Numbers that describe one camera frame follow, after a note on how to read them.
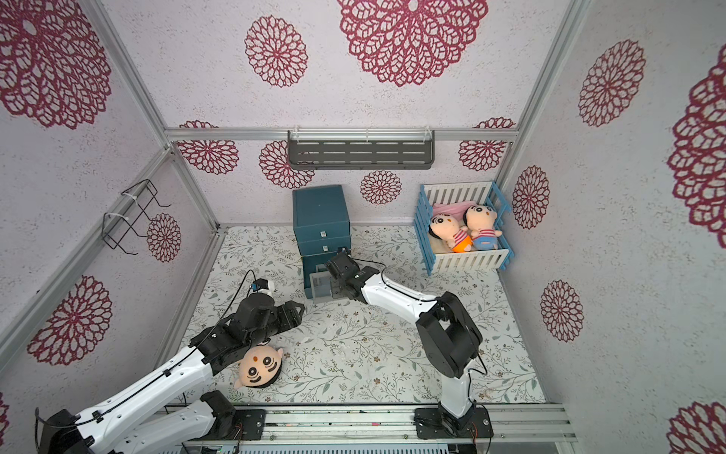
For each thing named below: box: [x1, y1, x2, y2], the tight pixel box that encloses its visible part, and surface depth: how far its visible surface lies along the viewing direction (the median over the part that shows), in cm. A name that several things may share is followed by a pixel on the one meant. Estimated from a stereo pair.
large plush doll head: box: [234, 345, 284, 389], surface depth 78 cm
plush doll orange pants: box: [451, 235, 473, 253], surface depth 104 cm
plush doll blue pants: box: [462, 204, 503, 251], surface depth 104 cm
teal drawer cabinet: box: [292, 184, 352, 299], surface depth 97 cm
